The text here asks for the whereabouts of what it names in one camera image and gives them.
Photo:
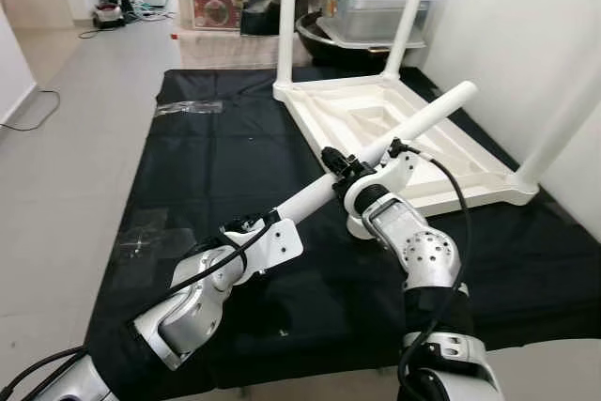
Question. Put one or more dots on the white plastic children table top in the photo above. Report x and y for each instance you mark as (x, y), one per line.
(470, 171)

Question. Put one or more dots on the clear plastic storage box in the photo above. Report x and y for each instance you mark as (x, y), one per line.
(357, 16)

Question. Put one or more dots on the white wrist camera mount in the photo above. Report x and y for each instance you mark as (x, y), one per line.
(282, 241)
(399, 171)

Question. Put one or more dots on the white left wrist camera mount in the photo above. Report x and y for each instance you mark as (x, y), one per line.
(282, 241)

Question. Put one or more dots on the black wok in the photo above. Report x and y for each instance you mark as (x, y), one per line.
(315, 39)

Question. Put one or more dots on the black tablecloth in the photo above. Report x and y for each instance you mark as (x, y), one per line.
(235, 157)

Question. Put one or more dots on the small floor appliance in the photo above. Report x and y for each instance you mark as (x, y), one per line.
(108, 16)

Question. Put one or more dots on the beige covered low bench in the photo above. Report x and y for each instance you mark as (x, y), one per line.
(235, 49)

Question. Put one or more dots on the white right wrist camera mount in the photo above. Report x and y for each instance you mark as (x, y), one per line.
(399, 171)

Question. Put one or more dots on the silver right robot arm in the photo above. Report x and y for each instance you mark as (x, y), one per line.
(423, 251)

